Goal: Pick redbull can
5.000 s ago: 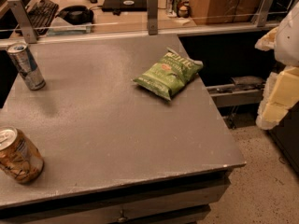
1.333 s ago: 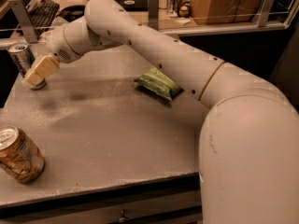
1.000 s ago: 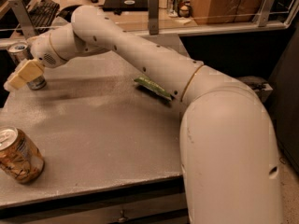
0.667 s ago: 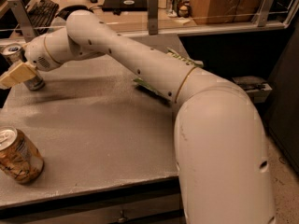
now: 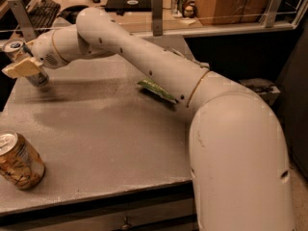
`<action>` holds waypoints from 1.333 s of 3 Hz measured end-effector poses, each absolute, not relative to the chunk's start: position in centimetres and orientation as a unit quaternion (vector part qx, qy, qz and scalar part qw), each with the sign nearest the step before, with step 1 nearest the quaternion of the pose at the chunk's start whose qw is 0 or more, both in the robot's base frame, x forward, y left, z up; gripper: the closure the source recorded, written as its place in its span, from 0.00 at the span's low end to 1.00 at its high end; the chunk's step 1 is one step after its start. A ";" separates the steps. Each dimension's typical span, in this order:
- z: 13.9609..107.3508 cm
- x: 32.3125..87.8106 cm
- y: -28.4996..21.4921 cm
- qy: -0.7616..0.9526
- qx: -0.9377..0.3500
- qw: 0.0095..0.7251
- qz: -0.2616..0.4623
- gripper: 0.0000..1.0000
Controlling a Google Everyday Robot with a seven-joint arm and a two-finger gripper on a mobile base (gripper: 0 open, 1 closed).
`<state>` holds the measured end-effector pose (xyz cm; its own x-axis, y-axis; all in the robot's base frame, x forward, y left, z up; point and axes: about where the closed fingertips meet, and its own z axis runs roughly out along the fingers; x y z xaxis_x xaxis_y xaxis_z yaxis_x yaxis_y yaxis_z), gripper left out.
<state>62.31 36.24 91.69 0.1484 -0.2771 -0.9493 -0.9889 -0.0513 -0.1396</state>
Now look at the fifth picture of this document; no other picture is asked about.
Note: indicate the clear glass jar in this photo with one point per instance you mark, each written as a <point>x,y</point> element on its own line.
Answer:
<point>177,7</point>

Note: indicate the orange patterned drink can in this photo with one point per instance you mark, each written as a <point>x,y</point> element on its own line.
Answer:
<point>20,163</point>

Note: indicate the grey metal shelf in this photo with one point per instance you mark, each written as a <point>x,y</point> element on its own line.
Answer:
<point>267,90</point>

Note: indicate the black headphones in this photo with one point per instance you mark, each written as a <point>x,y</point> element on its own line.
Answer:
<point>70,13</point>

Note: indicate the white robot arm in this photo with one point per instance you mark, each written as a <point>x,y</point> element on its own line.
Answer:
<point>238,153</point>

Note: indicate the black laptop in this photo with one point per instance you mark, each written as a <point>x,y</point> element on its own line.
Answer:
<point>128,5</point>

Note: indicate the left metal bracket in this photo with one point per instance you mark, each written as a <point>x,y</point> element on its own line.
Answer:
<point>23,19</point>

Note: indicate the black keyboard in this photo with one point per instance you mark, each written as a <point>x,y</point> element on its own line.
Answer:
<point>43,15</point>

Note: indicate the middle metal bracket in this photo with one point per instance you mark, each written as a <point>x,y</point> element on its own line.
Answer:
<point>157,17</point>

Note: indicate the silver blue redbull can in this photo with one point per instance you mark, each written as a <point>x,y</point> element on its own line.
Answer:
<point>17,50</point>

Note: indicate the green chips bag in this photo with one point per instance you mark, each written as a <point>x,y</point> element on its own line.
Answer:
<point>150,85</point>

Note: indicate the right metal bracket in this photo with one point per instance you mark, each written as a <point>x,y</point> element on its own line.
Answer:
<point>271,13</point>

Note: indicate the metal bracket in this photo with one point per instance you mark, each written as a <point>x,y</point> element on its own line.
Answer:
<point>157,17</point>
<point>271,13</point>
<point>23,19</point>

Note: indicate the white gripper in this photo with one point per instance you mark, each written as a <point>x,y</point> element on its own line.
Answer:
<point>43,51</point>

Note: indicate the grey table drawer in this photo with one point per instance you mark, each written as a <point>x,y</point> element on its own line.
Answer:
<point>166,209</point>

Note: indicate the small brown round object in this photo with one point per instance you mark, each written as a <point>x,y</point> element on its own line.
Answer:
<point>189,11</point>

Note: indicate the cardboard box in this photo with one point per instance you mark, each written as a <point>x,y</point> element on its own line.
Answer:
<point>217,12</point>

